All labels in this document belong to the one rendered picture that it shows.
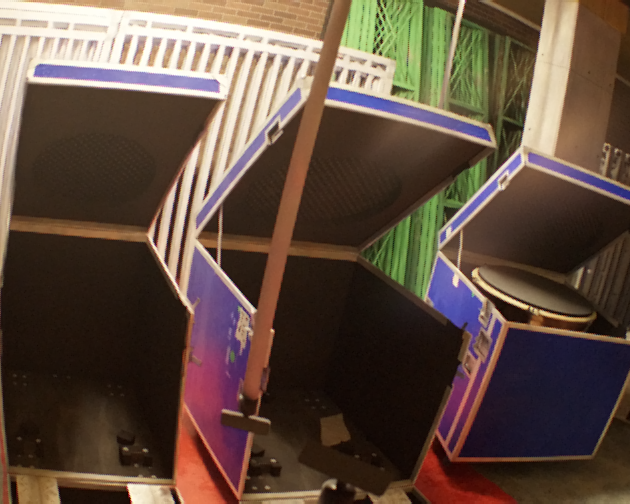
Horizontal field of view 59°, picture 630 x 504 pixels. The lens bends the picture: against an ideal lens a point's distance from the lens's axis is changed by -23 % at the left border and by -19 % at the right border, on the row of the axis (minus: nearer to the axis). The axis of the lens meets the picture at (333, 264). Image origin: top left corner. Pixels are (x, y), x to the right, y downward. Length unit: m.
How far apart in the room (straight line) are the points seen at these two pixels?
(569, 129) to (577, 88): 0.33
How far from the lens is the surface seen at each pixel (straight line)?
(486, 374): 3.16
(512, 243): 4.19
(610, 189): 3.51
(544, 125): 4.50
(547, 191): 3.48
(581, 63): 4.60
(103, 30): 3.79
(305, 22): 5.47
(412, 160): 2.77
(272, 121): 2.46
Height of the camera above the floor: 1.79
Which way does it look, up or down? 15 degrees down
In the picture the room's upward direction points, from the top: 14 degrees clockwise
